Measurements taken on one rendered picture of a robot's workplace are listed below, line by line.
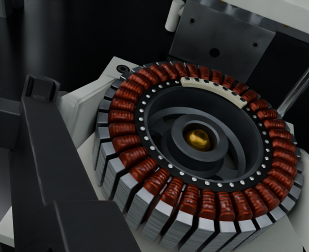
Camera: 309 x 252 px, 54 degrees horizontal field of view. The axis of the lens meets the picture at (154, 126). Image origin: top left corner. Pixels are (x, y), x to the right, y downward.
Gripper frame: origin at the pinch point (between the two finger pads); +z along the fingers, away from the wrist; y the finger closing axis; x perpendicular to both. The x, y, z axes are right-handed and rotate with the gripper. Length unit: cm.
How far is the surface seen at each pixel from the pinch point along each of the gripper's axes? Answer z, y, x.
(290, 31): 23.4, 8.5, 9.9
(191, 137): -0.2, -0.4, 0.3
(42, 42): 8.2, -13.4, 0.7
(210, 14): 9.9, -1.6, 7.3
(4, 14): 9.2, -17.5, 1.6
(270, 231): -0.8, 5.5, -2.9
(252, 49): 10.7, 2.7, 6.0
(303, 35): 23.3, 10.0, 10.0
